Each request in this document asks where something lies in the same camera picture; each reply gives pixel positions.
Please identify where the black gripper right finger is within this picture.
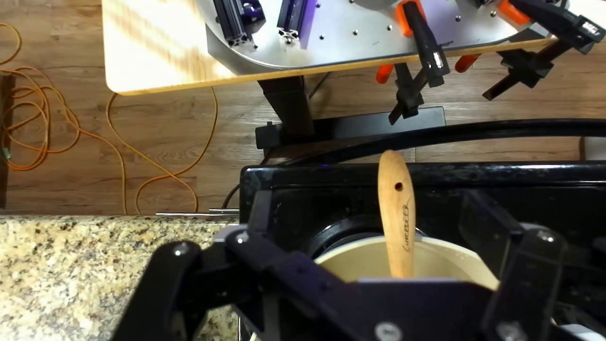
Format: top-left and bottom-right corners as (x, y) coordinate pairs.
(458, 188), (568, 341)

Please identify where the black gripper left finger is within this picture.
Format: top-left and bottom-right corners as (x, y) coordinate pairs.
(111, 188), (382, 341)

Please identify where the wooden cooking spoon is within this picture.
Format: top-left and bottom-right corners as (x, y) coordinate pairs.
(376, 148), (418, 281)

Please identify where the white cooking pot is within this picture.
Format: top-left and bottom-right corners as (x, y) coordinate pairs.
(312, 233), (501, 294)

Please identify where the black electric stove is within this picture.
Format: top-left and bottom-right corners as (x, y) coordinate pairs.
(238, 161), (606, 341)

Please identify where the black table leg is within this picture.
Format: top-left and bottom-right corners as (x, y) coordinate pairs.
(253, 74), (446, 154)

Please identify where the black orange bar clamp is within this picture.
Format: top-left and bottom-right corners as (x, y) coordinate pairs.
(454, 0), (606, 102)
(374, 0), (452, 127)

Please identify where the light wooden table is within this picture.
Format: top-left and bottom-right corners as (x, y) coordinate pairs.
(102, 0), (606, 97)

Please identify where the orange extension cord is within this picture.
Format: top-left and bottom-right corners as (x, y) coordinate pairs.
(0, 23), (219, 218)

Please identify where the aluminium base plate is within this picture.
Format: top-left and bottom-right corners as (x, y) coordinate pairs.
(204, 0), (552, 74)

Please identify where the dark aluminium extrusion post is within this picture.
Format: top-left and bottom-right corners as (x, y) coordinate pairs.
(212, 0), (265, 48)
(274, 0), (318, 49)

